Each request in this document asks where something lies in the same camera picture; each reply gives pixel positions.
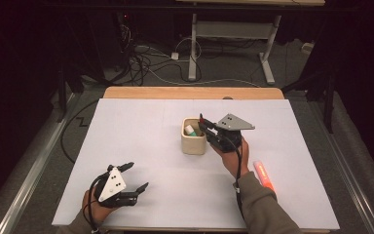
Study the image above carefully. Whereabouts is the metal floor rail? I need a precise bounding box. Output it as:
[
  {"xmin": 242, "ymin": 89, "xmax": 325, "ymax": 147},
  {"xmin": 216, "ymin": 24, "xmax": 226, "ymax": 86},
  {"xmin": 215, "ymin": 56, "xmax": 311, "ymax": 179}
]
[
  {"xmin": 307, "ymin": 100, "xmax": 374, "ymax": 234},
  {"xmin": 0, "ymin": 93, "xmax": 81, "ymax": 234}
]

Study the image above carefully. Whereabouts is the white desk frame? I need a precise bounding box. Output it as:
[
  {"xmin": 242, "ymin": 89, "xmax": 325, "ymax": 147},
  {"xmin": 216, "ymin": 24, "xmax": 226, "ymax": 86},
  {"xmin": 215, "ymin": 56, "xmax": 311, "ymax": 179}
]
[{"xmin": 188, "ymin": 13, "xmax": 282, "ymax": 86}]

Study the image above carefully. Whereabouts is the person's right hand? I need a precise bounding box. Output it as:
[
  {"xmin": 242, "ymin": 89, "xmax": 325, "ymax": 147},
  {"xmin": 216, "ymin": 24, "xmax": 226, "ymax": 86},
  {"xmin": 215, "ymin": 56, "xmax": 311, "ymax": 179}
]
[{"xmin": 211, "ymin": 137, "xmax": 250, "ymax": 179}]

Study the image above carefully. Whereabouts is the green and white glue stick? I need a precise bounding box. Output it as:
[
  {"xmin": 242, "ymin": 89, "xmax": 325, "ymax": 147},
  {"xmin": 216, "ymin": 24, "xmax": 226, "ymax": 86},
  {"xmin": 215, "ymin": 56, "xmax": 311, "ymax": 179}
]
[{"xmin": 184, "ymin": 124, "xmax": 198, "ymax": 137}]

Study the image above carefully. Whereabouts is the black floor cable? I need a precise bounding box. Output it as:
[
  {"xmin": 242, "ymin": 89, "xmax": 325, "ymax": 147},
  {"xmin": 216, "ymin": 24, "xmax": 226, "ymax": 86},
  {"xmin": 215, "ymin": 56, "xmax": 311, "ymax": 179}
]
[{"xmin": 59, "ymin": 98, "xmax": 101, "ymax": 164}]

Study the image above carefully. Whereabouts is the beige square cup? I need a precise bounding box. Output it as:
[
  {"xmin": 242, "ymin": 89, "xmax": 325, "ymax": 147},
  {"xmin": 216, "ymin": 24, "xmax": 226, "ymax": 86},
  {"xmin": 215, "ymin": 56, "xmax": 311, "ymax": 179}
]
[{"xmin": 180, "ymin": 117, "xmax": 207, "ymax": 156}]

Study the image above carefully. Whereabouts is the tangle of black cables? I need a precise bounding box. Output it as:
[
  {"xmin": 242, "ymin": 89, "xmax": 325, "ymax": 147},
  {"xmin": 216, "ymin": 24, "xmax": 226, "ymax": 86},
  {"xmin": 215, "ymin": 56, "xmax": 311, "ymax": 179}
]
[{"xmin": 118, "ymin": 22, "xmax": 204, "ymax": 86}]

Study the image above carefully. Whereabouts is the white paper sheet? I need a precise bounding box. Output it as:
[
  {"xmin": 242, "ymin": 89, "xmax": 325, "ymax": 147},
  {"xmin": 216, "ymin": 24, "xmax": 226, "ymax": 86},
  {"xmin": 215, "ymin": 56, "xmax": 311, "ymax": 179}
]
[{"xmin": 52, "ymin": 97, "xmax": 340, "ymax": 230}]

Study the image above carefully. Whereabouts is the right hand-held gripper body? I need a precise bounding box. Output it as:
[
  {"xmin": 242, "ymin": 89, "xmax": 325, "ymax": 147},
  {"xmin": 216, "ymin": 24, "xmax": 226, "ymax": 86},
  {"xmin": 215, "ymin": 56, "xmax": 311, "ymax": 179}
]
[{"xmin": 206, "ymin": 113, "xmax": 256, "ymax": 154}]

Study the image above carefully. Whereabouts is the white floor cable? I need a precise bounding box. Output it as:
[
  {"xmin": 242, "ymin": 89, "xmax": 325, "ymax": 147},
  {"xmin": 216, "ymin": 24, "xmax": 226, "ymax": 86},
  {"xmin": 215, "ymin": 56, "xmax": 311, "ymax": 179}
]
[{"xmin": 147, "ymin": 67, "xmax": 261, "ymax": 89}]

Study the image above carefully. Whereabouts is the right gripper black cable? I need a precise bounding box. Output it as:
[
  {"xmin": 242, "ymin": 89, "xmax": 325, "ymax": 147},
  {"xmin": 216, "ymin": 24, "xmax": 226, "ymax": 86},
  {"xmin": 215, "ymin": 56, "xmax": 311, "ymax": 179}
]
[{"xmin": 224, "ymin": 136, "xmax": 246, "ymax": 220}]

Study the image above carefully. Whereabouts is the white box on floor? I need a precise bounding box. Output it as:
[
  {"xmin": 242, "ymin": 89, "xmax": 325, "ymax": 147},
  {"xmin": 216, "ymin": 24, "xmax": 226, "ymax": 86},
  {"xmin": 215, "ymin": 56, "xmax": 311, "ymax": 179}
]
[{"xmin": 301, "ymin": 42, "xmax": 316, "ymax": 56}]

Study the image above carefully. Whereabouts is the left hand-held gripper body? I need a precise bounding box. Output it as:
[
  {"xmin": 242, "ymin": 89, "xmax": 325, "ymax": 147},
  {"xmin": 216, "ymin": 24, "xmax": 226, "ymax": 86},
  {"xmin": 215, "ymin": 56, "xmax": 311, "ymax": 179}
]
[{"xmin": 93, "ymin": 165, "xmax": 139, "ymax": 210}]

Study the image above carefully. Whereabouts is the orange highlighter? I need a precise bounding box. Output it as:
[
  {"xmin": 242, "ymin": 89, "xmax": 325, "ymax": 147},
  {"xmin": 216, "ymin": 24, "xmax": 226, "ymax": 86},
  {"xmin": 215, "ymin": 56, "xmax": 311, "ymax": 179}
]
[{"xmin": 253, "ymin": 160, "xmax": 277, "ymax": 193}]

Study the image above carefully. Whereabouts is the person's left hand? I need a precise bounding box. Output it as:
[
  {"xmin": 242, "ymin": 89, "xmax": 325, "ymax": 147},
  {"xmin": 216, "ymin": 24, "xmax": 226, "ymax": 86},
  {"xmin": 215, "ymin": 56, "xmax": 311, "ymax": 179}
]
[{"xmin": 81, "ymin": 189, "xmax": 121, "ymax": 226}]

